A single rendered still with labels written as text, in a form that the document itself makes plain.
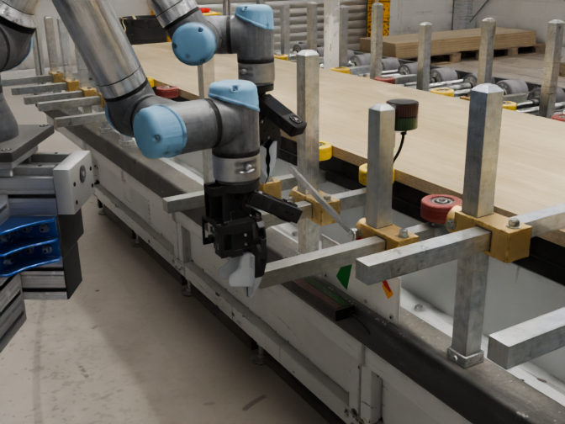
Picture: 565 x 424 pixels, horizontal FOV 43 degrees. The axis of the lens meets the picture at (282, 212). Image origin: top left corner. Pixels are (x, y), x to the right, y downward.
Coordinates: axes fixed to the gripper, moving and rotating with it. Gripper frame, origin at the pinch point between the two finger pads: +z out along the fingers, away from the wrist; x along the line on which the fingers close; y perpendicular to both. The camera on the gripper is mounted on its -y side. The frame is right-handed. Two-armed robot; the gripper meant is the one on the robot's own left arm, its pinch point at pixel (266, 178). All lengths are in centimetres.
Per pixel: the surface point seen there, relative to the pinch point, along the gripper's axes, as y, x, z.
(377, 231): -29.0, 2.8, 4.5
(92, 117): 112, -41, 8
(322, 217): -11.5, -4.3, 7.6
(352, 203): -12.0, -15.2, 7.4
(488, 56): 6, -130, -10
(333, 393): 6, -35, 75
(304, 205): -7.4, -3.6, 5.6
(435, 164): -22.0, -34.4, 1.3
